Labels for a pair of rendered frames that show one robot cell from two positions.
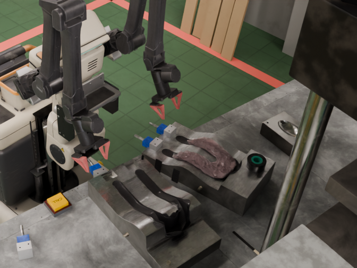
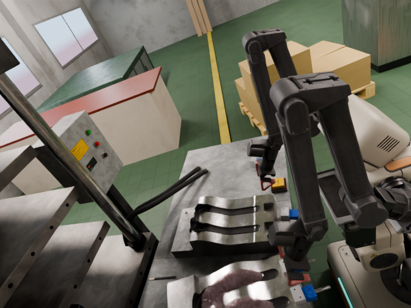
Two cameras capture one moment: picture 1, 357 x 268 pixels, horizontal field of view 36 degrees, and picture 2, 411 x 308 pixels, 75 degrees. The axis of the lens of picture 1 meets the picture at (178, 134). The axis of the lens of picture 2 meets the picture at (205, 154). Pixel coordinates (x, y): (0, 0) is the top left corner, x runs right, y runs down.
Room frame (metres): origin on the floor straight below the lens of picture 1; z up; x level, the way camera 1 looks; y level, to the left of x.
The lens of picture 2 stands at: (2.20, -0.21, 1.86)
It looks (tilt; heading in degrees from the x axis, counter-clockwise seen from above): 34 degrees down; 158
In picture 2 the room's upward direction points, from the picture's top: 25 degrees counter-clockwise
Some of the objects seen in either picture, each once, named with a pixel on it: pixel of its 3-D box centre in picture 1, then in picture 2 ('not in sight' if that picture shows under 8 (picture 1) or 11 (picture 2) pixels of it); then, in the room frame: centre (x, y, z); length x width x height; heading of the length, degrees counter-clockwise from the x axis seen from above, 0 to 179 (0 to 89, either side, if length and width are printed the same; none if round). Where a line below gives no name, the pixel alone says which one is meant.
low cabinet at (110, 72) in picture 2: not in sight; (106, 93); (-3.74, 0.73, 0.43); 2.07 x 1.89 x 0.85; 145
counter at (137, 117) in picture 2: not in sight; (91, 134); (-1.95, -0.07, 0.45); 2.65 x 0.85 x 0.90; 55
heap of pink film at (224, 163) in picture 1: (206, 154); (232, 295); (1.67, -0.13, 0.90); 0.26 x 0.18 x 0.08; 61
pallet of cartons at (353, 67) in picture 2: not in sight; (295, 74); (0.04, 2.17, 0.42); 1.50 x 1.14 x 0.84; 55
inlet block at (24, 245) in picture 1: (23, 239); (262, 162); (1.18, 0.51, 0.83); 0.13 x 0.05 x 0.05; 23
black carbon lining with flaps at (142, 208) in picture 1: (153, 197); (222, 218); (1.38, 0.07, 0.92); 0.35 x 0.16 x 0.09; 44
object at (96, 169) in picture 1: (95, 168); (296, 214); (1.58, 0.33, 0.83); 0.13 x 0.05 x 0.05; 39
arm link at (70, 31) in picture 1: (71, 61); (265, 96); (1.51, 0.38, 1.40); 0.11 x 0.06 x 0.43; 145
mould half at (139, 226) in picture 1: (152, 209); (222, 223); (1.36, 0.06, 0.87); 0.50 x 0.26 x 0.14; 44
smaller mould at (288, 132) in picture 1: (287, 133); not in sight; (1.94, -0.50, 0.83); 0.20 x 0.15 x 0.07; 44
